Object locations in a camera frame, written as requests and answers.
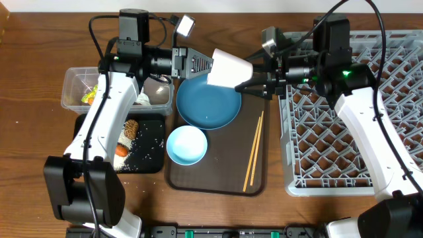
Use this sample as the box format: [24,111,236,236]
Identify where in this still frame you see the brown textured food piece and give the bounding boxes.
[124,119,139,140]

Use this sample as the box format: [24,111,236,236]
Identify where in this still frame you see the wooden chopstick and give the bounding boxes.
[250,111,264,186]
[243,116,261,192]

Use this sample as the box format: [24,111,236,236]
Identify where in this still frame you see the light blue rice bowl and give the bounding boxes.
[166,126,208,166]

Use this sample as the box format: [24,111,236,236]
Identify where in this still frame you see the white rice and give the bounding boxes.
[112,122,165,173]

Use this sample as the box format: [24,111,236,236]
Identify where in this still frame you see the yellow green snack wrapper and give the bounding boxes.
[81,85,98,105]

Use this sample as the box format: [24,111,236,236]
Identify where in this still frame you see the orange carrot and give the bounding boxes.
[115,144,129,157]

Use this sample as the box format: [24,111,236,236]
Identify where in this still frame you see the black tray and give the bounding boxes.
[72,114,165,174]

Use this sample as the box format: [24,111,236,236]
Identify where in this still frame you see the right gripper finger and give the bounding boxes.
[235,74,276,99]
[245,49,281,73]

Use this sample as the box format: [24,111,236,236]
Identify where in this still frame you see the wooden chopstick left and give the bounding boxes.
[243,116,261,192]

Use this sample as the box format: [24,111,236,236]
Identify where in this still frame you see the dark blue plate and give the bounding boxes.
[176,75,242,130]

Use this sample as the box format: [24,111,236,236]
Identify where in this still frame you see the brown serving tray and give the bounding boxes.
[165,95,270,197]

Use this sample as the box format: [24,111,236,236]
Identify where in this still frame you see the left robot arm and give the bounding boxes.
[44,46,213,237]

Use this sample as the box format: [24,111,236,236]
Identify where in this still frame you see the white napkin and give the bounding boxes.
[135,93,151,106]

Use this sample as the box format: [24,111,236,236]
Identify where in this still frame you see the clear plastic bin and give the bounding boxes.
[61,67,174,116]

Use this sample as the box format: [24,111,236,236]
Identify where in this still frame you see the grey dishwasher rack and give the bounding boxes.
[279,30,422,196]

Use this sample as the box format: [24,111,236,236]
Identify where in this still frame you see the pink cup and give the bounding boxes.
[207,48,253,89]

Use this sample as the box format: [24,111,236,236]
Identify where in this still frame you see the white led light panel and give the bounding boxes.
[176,15,196,38]

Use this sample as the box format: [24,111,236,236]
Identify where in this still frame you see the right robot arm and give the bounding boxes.
[235,13,422,237]

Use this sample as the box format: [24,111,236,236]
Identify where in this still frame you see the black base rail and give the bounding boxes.
[65,225,331,238]

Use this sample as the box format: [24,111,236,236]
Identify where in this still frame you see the wooden chopstick right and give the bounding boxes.
[250,111,264,186]

